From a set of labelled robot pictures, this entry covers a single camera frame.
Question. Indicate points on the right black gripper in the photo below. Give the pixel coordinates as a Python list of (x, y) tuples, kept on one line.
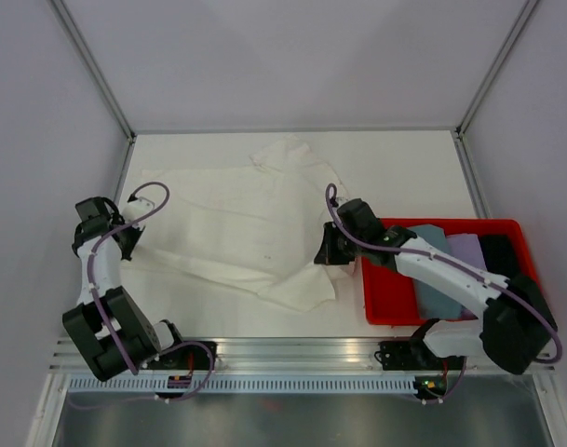
[(328, 253)]

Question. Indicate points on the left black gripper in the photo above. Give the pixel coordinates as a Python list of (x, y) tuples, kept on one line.
[(136, 234)]

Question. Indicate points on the white t shirt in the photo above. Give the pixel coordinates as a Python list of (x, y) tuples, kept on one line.
[(256, 228)]

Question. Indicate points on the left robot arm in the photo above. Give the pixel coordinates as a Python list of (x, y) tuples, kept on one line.
[(109, 330)]

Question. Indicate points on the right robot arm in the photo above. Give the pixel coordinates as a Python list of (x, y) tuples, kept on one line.
[(464, 285)]

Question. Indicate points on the red plastic bin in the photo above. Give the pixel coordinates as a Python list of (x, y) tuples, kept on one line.
[(389, 297)]

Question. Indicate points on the grey-blue rolled t shirt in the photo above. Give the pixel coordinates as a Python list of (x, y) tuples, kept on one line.
[(432, 303)]

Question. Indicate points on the lilac rolled t shirt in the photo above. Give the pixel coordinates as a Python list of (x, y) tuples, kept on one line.
[(466, 248)]

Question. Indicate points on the black rolled t shirt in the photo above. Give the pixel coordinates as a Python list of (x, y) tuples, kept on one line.
[(504, 255)]

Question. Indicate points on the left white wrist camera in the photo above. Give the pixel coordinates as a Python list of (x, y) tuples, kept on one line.
[(137, 208)]

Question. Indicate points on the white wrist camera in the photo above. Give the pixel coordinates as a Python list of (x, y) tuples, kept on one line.
[(340, 201), (137, 208)]

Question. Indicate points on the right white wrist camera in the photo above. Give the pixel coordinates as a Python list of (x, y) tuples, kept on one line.
[(340, 201)]

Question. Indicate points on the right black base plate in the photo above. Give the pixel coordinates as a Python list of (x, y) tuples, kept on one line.
[(407, 355)]

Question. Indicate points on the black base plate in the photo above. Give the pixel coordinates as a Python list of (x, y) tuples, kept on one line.
[(189, 356), (407, 355)]

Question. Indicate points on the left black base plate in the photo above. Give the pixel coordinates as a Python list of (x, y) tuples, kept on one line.
[(189, 356)]

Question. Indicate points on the white slotted cable duct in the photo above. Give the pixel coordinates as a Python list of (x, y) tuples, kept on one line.
[(236, 383)]

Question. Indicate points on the aluminium mounting rail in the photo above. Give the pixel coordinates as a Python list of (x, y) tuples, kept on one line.
[(279, 355)]

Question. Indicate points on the right aluminium frame post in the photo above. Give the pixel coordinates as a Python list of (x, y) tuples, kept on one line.
[(513, 35)]

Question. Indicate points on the aluminium frame post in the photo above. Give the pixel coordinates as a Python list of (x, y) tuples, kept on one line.
[(513, 35), (72, 31)]

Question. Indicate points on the left aluminium frame post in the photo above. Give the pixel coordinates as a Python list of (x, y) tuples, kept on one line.
[(72, 31)]

